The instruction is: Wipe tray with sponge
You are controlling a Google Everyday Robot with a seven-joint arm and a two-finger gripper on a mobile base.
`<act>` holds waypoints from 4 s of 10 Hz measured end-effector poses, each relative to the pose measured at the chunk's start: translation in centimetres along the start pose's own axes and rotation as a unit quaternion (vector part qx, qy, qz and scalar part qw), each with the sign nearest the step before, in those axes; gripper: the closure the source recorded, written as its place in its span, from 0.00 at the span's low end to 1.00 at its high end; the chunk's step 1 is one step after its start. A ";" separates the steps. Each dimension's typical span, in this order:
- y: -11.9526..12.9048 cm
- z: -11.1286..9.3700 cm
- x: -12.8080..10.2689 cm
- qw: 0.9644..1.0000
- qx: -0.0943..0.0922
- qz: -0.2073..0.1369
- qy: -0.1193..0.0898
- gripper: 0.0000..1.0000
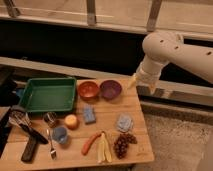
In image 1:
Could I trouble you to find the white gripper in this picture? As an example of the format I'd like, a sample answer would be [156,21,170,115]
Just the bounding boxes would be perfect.
[127,64,162,94]

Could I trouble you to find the blue sponge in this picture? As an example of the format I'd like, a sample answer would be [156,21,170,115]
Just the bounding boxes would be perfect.
[83,106,96,124]

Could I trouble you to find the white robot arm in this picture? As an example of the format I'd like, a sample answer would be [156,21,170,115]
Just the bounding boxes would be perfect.
[128,32,213,93]

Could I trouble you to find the green plastic tray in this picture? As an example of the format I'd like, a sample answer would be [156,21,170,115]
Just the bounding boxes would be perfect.
[19,77,76,113]

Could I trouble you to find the purple bowl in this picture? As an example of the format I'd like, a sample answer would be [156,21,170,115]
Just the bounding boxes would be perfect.
[100,80,122,100]

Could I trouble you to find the crumpled blue cloth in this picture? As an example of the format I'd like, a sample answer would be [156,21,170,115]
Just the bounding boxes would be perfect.
[116,114,133,133]

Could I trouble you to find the orange bowl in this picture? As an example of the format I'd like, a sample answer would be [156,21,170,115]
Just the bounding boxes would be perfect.
[77,81,99,100]

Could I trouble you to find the wooden cutting board table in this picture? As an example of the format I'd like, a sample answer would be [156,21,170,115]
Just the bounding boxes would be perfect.
[0,78,154,171]

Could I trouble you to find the yellow toy banana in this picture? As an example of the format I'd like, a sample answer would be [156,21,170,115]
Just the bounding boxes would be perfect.
[97,132,112,163]

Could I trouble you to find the yellow orange toy cup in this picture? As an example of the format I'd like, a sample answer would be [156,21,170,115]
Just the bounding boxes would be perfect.
[64,114,79,130]

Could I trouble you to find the orange toy carrot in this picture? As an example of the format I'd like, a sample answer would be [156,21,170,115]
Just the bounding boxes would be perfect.
[81,132,101,155]

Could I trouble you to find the blue plastic cup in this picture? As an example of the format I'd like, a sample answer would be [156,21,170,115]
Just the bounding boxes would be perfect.
[52,126,68,144]

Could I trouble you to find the small metal cup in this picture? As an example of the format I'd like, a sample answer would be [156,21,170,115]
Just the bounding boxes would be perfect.
[43,112,58,127]

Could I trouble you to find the metal fork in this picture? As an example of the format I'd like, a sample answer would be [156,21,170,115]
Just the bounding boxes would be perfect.
[46,129,57,160]

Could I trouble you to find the metal whisk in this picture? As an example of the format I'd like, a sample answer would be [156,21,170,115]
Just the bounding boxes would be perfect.
[9,111,31,126]

